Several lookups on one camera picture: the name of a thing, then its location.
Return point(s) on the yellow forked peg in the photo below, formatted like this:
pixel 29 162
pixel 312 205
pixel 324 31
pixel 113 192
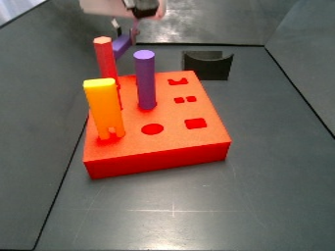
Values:
pixel 103 99

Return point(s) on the black curved fixture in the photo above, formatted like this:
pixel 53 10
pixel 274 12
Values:
pixel 210 64

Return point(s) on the purple cylinder peg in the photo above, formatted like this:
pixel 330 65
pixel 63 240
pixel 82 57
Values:
pixel 145 69

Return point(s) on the red hexagonal peg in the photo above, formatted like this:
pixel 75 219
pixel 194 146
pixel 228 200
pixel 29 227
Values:
pixel 105 54

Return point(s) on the red peg board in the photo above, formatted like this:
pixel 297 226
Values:
pixel 181 133

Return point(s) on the purple rectangular block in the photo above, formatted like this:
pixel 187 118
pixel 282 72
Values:
pixel 121 45

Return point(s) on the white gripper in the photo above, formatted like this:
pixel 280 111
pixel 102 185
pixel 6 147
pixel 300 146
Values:
pixel 133 9

